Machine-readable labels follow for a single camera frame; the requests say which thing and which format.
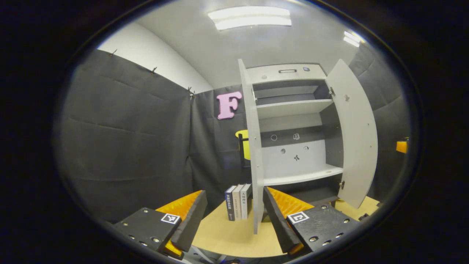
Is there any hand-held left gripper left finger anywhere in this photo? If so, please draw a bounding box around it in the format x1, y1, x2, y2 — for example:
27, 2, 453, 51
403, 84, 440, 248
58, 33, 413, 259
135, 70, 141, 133
112, 190, 208, 259

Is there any beige book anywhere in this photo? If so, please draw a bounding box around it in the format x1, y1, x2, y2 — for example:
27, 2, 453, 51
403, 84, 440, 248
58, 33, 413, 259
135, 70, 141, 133
232, 184, 245, 221

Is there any large ceiling light panel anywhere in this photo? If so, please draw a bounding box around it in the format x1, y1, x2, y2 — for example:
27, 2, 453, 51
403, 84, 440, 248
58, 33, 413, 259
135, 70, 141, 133
207, 6, 292, 31

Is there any grey double-door shoe cabinet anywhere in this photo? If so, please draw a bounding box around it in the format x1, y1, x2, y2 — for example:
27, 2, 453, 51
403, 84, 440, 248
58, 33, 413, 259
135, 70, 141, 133
245, 63, 345, 213

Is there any black backdrop cloth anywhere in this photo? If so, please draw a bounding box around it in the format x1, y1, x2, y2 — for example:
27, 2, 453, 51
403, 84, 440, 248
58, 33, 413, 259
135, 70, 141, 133
55, 44, 413, 224

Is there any black door handle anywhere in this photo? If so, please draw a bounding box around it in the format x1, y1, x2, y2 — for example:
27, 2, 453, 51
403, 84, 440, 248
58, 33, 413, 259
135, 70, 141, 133
238, 133, 251, 168

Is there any small ceiling light panel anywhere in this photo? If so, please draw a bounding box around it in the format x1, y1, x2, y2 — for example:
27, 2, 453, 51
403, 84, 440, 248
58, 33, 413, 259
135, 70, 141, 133
343, 31, 362, 48

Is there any grey shoe cabinet door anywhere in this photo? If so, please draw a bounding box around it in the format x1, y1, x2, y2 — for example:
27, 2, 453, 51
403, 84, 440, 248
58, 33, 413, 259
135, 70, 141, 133
237, 59, 265, 235
325, 59, 378, 209

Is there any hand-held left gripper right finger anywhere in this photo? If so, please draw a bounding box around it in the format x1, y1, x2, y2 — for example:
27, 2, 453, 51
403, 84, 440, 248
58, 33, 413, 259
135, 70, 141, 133
263, 186, 361, 257

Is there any blue book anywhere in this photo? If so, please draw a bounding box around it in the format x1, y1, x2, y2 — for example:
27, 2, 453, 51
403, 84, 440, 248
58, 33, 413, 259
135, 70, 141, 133
225, 186, 238, 221

